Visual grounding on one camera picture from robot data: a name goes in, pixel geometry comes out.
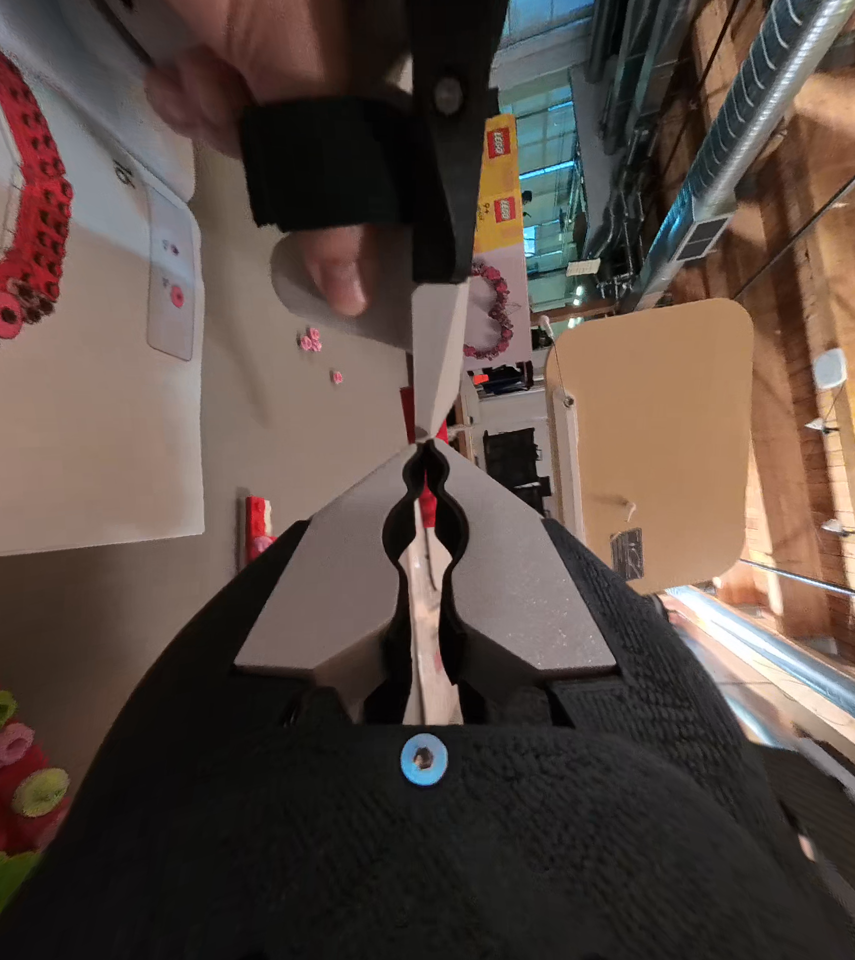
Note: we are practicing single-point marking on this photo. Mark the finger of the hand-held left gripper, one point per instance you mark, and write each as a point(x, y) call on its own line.
point(435, 345)

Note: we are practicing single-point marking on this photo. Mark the white ceiling access point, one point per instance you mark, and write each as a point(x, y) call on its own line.
point(829, 369)

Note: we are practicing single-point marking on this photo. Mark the person's left hand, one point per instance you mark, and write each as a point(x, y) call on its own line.
point(285, 52)

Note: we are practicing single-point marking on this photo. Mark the white instruction booklet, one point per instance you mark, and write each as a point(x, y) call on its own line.
point(75, 420)

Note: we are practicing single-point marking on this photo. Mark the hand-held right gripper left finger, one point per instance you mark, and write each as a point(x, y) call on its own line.
point(322, 592)

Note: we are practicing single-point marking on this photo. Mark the silver ventilation duct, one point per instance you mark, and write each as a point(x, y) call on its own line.
point(742, 127)

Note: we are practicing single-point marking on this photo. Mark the beige board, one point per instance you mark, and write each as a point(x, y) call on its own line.
point(652, 450)

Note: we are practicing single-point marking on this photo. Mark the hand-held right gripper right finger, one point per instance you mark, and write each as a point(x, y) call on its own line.
point(525, 592)

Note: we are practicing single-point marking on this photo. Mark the yellow lego box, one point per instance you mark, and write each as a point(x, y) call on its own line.
point(499, 247)

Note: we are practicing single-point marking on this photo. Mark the red and white lego piece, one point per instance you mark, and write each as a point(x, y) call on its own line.
point(256, 517)

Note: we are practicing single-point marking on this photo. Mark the black cabinet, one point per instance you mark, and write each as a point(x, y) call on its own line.
point(514, 461)

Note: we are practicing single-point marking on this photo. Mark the red lego strip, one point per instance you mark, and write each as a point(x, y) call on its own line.
point(406, 412)

